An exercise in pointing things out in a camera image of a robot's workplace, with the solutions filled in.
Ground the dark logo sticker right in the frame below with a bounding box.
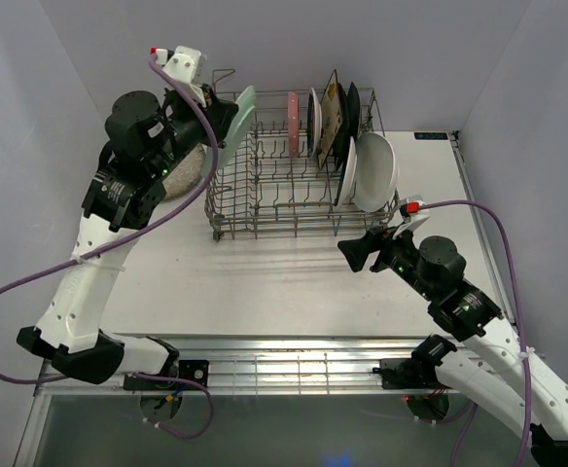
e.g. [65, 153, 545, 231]
[413, 131, 449, 141]

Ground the mint green flower plate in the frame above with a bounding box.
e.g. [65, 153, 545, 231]
[217, 86, 256, 170]

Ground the cream floral square plate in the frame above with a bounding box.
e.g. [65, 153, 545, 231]
[317, 70, 341, 168]

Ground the speckled brown round plate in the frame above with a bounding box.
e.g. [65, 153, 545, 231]
[162, 145, 205, 202]

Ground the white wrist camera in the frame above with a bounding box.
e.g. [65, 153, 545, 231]
[393, 195, 430, 238]
[150, 46, 207, 107]

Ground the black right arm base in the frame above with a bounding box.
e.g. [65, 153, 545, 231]
[372, 358, 444, 390]

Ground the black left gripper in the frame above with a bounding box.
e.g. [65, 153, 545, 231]
[150, 83, 240, 179]

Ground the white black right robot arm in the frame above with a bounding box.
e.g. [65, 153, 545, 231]
[337, 227, 568, 466]

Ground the grey wire dish rack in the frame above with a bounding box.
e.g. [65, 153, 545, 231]
[204, 89, 399, 241]

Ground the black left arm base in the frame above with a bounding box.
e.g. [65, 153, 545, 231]
[123, 359, 210, 392]

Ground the pink dotted scalloped plate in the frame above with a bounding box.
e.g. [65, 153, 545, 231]
[287, 91, 300, 159]

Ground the white oval plate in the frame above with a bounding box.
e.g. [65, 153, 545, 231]
[353, 132, 399, 212]

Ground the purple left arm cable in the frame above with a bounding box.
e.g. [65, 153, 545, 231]
[0, 53, 220, 439]

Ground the white plate green red rim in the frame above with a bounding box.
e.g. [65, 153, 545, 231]
[335, 137, 357, 206]

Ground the black floral square plate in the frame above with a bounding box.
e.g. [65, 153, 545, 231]
[334, 84, 350, 169]

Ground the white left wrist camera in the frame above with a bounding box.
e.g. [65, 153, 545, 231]
[150, 46, 207, 107]

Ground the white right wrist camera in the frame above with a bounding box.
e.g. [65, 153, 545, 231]
[393, 195, 430, 238]

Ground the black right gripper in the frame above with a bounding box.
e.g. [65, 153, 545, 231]
[337, 220, 437, 302]

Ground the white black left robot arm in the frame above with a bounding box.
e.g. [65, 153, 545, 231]
[17, 85, 239, 389]

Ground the white plate steam logo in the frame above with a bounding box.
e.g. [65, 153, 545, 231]
[306, 88, 322, 157]

